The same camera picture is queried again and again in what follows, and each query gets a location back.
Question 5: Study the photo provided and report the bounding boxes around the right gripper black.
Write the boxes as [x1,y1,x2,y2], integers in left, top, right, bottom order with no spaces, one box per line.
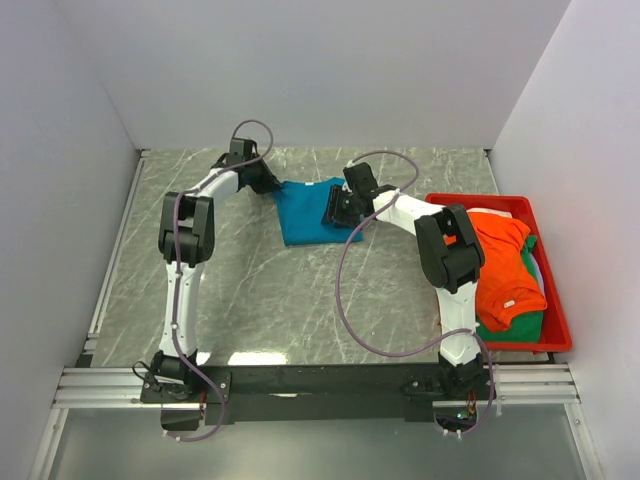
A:
[321,185,360,230]

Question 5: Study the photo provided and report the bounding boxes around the teal t shirt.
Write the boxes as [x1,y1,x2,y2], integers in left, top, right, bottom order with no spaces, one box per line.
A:
[272,177,354,247]

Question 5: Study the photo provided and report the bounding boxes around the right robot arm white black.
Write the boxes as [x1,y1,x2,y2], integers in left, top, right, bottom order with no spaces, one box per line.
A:
[323,163,486,399]

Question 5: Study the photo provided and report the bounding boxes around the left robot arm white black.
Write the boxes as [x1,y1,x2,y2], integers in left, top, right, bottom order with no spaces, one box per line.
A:
[140,135,282,404]

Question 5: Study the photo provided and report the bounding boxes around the orange t shirt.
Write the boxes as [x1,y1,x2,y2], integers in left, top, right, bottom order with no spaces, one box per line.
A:
[469,213,547,332]

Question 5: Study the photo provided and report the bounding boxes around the lavender t shirt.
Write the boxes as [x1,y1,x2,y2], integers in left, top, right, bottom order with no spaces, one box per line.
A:
[529,254,545,292]

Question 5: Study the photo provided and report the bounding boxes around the green t shirt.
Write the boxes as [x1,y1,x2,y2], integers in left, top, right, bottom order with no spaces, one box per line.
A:
[476,235,544,343]

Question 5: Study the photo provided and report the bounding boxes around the black base bar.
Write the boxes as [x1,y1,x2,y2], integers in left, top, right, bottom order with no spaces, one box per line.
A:
[140,363,495,431]

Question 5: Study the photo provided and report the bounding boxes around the red plastic bin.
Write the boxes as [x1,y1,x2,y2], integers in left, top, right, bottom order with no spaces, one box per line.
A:
[426,193,572,354]

